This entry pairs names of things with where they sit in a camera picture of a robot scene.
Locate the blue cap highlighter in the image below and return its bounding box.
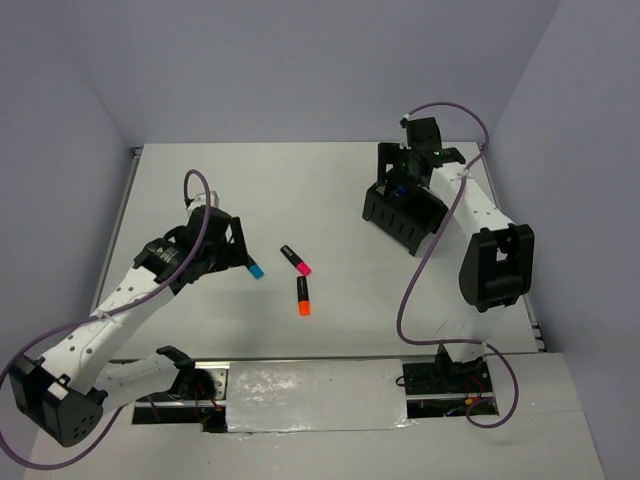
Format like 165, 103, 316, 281
247, 259, 264, 279

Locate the pink cap highlighter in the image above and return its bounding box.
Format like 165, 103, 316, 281
280, 245, 312, 276

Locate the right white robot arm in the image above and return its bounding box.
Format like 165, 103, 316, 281
363, 116, 535, 391

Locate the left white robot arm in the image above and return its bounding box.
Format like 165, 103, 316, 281
9, 206, 248, 447

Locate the black slotted organizer box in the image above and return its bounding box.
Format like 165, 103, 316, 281
362, 184, 448, 257

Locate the orange cap highlighter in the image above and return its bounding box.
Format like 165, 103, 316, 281
296, 276, 311, 316

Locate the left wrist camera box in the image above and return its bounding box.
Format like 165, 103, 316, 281
186, 191, 220, 211

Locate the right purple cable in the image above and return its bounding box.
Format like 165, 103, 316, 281
396, 102, 521, 431

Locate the purple cable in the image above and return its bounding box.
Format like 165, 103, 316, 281
396, 102, 521, 431
0, 169, 214, 471

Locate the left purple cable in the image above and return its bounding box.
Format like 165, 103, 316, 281
0, 169, 214, 471

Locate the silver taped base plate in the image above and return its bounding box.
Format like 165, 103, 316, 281
226, 359, 410, 433

